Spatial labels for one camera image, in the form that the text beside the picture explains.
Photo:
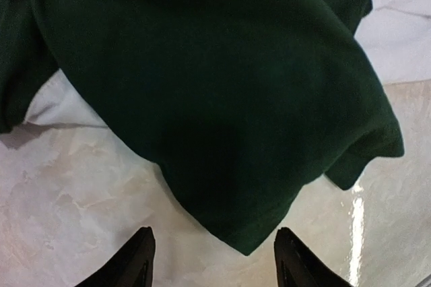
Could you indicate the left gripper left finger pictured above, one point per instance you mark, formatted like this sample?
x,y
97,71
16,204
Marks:
x,y
131,266

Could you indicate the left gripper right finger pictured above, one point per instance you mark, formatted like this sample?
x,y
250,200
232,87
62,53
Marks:
x,y
298,266

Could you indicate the white cloth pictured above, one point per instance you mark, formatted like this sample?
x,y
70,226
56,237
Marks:
x,y
240,103

